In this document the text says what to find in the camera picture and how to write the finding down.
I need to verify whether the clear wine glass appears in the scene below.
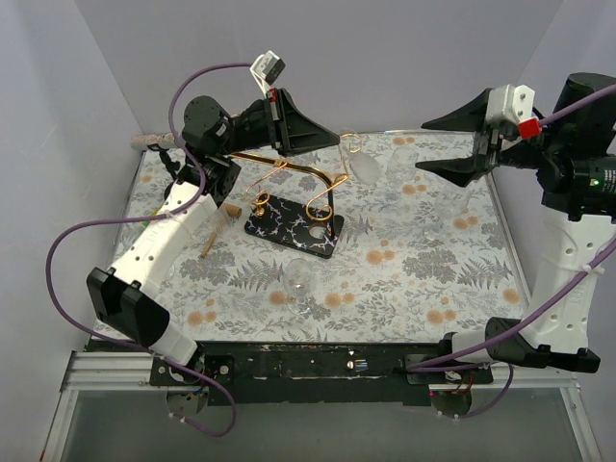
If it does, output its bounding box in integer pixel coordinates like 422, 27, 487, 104
283, 258, 315, 315
385, 146, 418, 187

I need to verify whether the black base frame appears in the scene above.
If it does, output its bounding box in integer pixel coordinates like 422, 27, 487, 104
148, 336, 497, 408

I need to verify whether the ribbed champagne flute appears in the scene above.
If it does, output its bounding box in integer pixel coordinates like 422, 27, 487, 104
338, 129, 382, 186

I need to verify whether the wooden mallet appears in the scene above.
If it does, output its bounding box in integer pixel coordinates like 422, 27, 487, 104
199, 203, 242, 259

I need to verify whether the clear wine glass back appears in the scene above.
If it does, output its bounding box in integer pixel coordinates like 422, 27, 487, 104
385, 146, 418, 187

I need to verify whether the colourful toy block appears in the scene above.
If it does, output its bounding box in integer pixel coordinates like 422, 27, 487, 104
144, 204, 167, 222

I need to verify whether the clear wine glass front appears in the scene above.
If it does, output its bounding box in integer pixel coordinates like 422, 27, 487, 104
283, 258, 315, 315

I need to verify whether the microphone on black stand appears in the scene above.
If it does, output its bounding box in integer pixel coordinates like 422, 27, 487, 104
130, 133, 181, 180

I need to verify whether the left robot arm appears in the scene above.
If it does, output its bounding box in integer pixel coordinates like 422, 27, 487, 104
87, 89, 340, 385

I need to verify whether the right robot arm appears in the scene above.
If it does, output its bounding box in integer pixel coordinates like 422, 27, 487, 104
407, 72, 615, 383

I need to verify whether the stemless clear glass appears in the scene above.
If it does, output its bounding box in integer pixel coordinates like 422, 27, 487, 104
423, 186, 471, 241

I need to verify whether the floral table mat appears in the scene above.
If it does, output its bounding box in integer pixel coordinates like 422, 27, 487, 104
90, 128, 530, 345

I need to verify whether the gold black wine glass rack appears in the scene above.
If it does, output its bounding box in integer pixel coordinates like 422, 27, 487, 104
232, 153, 349, 259

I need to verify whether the clear glass left edge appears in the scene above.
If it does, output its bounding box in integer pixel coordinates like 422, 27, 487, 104
115, 216, 177, 280

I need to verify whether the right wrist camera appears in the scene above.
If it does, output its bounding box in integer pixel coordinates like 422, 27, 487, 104
485, 85, 542, 141

